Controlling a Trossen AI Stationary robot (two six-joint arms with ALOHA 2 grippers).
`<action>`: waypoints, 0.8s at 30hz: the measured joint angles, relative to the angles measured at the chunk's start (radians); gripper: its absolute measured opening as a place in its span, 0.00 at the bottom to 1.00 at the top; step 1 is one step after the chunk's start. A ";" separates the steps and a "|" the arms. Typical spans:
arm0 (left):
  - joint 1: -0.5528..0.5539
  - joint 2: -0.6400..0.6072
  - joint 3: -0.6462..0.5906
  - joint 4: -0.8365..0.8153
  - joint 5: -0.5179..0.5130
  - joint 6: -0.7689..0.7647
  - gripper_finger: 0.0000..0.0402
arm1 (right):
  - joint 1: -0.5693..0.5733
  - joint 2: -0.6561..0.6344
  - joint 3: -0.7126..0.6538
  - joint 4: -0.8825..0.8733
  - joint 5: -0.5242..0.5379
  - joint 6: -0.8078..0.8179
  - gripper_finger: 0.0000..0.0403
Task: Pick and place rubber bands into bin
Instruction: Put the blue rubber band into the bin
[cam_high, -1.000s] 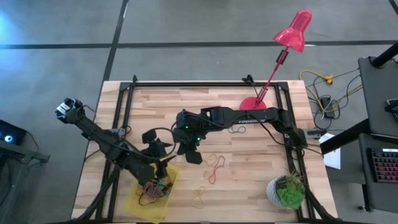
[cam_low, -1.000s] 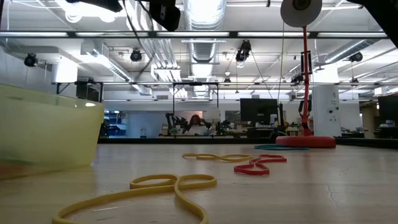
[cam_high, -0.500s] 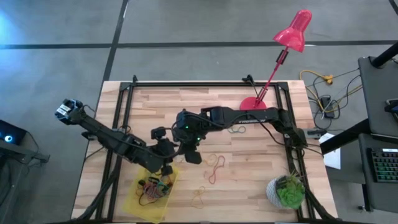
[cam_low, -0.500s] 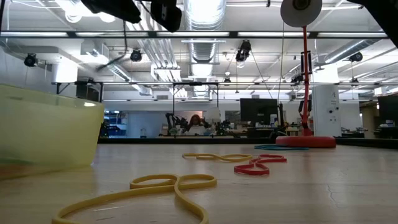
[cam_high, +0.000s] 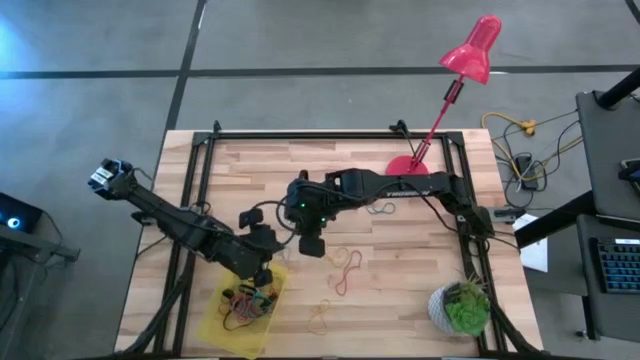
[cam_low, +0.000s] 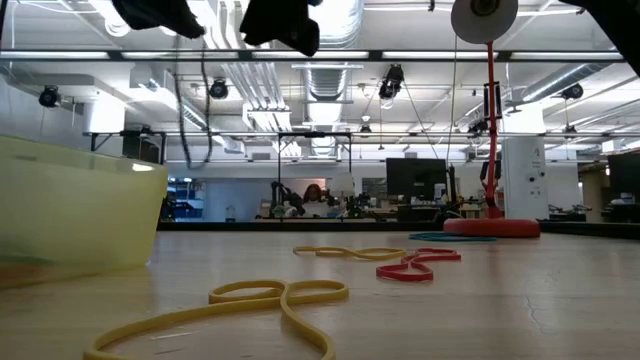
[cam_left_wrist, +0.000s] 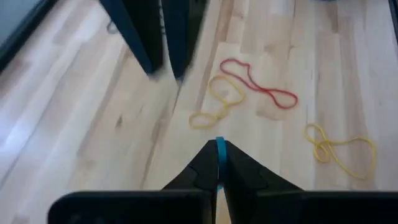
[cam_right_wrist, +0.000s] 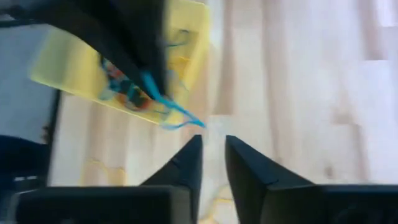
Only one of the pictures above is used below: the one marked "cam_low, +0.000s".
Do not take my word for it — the yellow translucent plastic bin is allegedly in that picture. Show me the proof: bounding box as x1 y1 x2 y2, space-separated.
0 133 170 290

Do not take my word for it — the person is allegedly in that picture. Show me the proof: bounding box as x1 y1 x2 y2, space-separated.
299 182 335 219

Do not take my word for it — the black monitor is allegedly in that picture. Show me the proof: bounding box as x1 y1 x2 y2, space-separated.
385 157 449 199
607 152 640 199

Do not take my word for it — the teal rubber band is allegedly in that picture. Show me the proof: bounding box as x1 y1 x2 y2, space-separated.
408 231 498 244

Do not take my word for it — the red desk lamp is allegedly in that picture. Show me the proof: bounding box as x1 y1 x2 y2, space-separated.
442 0 542 239

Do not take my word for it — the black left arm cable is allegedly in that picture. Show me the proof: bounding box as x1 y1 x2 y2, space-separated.
172 37 214 169

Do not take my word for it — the black ceiling spotlight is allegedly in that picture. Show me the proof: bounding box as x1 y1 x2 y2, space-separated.
378 63 405 101
38 84 62 109
559 82 585 101
208 77 230 101

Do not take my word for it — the white distant lamp shade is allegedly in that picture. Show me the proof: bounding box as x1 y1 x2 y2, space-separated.
327 172 357 199

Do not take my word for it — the red rubber band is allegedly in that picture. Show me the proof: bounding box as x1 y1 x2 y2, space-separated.
375 247 463 284

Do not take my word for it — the yellow rubber band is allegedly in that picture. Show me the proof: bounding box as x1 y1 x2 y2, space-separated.
293 245 407 262
83 278 350 360

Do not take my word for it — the blue storage shelf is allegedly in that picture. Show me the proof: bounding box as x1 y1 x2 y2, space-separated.
159 177 207 221

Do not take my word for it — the silver ventilation duct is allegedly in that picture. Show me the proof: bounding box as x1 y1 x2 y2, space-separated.
294 0 365 104

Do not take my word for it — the black distant station frame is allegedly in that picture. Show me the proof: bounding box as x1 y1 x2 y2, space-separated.
276 130 353 221

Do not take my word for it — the white pillar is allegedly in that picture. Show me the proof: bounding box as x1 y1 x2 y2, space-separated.
501 135 548 221

